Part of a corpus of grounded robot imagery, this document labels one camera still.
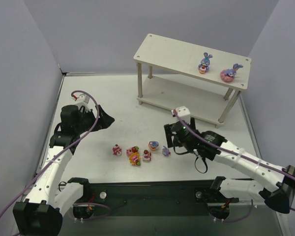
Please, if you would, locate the purple bunny holding cupcake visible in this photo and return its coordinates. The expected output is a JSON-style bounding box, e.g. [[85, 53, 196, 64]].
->
[[198, 52, 213, 74]]

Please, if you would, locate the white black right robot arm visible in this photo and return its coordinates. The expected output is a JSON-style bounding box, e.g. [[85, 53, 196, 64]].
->
[[164, 118, 295, 214]]

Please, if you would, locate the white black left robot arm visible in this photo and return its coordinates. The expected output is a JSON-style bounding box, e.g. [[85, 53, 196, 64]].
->
[[13, 102, 115, 236]]

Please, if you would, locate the light wooden two-tier shelf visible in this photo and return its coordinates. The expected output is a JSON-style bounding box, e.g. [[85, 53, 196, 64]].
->
[[133, 33, 251, 127]]

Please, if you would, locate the small purple bunny toy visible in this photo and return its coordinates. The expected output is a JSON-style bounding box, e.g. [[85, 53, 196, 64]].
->
[[162, 146, 171, 157]]

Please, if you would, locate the pink bear strawberry toy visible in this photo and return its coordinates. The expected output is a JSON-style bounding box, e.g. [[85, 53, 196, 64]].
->
[[113, 144, 122, 156]]

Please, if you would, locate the white strawberry cake slice toy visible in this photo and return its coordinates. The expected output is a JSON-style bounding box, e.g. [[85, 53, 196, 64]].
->
[[142, 149, 151, 162]]

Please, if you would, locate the pink strawberry cake toy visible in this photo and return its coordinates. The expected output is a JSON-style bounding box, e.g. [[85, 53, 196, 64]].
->
[[126, 146, 139, 157]]

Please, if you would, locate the pink bear yellow flower toy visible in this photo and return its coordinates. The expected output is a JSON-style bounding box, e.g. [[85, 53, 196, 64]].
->
[[129, 152, 141, 166]]

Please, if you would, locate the purple bunny on pink donut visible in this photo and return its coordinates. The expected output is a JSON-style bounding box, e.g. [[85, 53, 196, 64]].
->
[[220, 63, 243, 83]]

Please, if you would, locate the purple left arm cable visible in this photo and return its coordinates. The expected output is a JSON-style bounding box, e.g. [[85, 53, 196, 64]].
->
[[0, 90, 100, 236]]

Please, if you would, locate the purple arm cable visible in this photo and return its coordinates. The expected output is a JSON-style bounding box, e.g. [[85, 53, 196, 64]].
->
[[0, 90, 100, 236], [173, 111, 295, 214]]

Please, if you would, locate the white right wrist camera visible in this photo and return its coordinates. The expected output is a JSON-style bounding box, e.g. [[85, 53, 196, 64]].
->
[[171, 106, 191, 123]]

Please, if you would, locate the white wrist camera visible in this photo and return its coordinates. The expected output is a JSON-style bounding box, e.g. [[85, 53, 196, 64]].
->
[[171, 106, 191, 123], [72, 93, 90, 111]]

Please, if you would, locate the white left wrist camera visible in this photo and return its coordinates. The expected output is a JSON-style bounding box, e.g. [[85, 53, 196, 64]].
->
[[72, 93, 90, 111]]

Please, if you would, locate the black wrist strap loop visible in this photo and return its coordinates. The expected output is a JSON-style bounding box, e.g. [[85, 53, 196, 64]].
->
[[194, 154, 208, 174]]

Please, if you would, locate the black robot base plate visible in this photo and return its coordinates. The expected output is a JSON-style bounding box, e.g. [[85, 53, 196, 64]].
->
[[69, 180, 239, 220]]

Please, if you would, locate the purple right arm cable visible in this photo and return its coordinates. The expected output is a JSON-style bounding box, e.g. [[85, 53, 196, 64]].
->
[[173, 111, 295, 214]]

